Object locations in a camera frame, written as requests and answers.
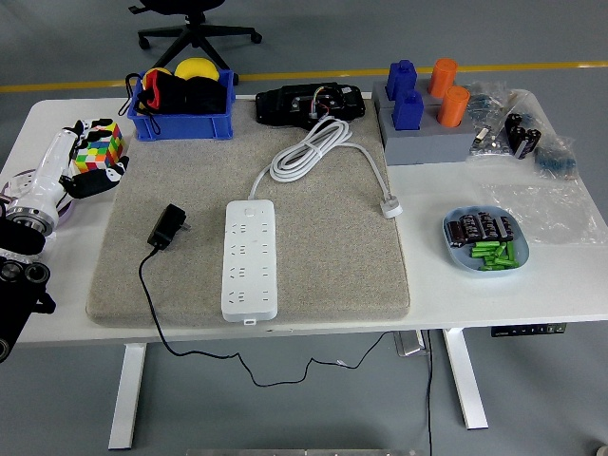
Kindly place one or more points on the blue square peg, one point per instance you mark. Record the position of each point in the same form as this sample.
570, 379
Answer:
401, 76
407, 111

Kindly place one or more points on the black office chair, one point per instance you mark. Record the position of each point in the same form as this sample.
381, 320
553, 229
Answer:
195, 28

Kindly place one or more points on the colourful puzzle cube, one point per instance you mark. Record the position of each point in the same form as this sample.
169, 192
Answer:
102, 152

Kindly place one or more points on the black fabric pouch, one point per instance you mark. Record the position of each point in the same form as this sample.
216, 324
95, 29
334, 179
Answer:
206, 95

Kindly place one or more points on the large yellow ball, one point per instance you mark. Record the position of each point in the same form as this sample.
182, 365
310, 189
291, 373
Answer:
195, 69

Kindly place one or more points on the orange cylinder peg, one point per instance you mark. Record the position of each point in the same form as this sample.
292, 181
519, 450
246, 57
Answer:
453, 107
442, 78

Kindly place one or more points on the silver metal box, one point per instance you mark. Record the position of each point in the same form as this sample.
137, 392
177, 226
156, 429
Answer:
408, 344

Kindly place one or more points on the clear bag of blue parts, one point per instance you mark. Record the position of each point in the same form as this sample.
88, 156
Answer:
556, 159
484, 102

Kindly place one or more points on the light blue tray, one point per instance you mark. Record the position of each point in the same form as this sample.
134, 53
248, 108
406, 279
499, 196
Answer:
458, 259

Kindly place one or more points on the black capacitor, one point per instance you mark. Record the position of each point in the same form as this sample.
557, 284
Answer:
494, 226
507, 229
454, 233
468, 227
481, 224

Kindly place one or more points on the white table leg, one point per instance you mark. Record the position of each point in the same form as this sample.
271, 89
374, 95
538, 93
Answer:
127, 394
465, 380

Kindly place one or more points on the blue plastic bin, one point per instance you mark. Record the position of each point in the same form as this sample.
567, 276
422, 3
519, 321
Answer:
180, 126

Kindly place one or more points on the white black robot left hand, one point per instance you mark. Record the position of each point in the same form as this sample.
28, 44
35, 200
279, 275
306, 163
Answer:
45, 176

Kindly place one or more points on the small yellow ball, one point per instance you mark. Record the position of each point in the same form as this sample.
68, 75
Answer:
159, 73

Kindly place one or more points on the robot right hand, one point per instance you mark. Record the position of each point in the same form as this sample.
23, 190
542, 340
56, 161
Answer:
602, 450

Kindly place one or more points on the empty clear plastic bag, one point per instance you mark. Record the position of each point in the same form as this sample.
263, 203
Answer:
546, 209

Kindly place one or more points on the grey peg holder block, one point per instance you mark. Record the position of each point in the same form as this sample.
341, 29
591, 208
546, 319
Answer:
427, 145
380, 92

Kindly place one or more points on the clear bag of black capacitors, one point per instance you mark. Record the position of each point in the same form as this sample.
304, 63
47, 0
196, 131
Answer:
522, 135

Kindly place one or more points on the open black electronic device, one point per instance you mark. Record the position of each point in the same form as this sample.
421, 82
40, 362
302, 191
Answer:
280, 107

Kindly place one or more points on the grey-brown mat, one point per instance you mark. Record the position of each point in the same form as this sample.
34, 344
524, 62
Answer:
332, 261

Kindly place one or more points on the black table control panel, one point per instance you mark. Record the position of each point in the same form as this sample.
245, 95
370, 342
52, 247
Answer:
527, 330

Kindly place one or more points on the clear bag of metal parts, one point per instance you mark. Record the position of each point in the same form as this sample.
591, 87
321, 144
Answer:
489, 142

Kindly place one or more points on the purple round dish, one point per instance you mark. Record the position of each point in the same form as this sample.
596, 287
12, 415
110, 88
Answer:
67, 211

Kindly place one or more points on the green cylinder cell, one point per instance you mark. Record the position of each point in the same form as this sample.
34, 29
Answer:
484, 246
496, 260
494, 267
482, 253
510, 251

